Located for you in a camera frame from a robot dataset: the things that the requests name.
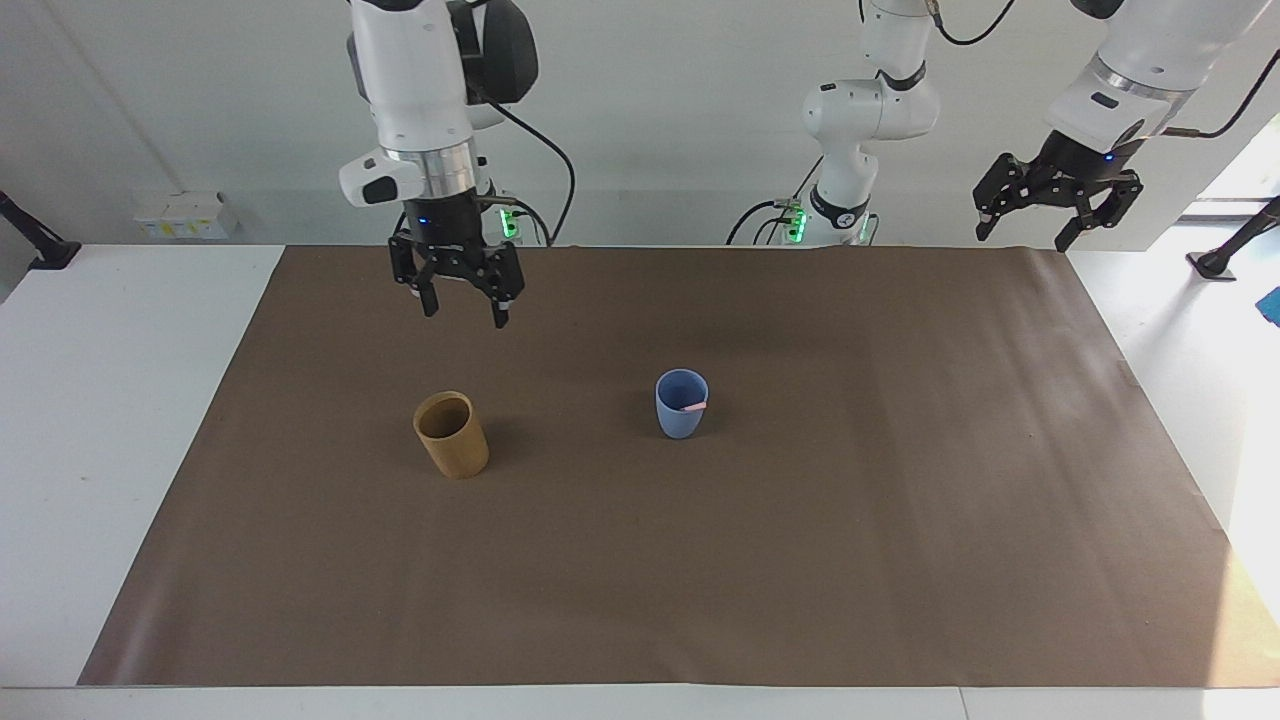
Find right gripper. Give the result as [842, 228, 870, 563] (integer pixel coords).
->
[387, 191, 526, 330]

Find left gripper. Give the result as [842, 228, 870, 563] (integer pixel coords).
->
[973, 126, 1148, 254]

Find brown wooden cup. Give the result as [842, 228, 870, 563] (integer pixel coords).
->
[412, 390, 492, 481]

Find blue cup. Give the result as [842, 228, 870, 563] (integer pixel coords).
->
[654, 368, 711, 441]

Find black stand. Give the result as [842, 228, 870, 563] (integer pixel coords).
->
[0, 189, 82, 272]
[1186, 195, 1280, 282]

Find black cable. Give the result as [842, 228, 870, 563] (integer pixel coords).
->
[1163, 75, 1280, 139]
[478, 196, 554, 247]
[925, 0, 1017, 47]
[470, 90, 579, 248]
[727, 155, 827, 247]

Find white wall socket box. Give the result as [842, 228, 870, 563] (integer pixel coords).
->
[132, 190, 242, 242]

